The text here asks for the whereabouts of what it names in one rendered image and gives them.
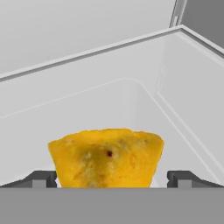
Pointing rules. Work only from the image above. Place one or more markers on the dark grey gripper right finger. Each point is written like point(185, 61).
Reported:
point(182, 178)

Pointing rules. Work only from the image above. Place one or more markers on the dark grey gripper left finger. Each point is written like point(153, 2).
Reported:
point(40, 178)

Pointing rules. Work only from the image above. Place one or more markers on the white fridge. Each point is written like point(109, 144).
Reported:
point(96, 73)

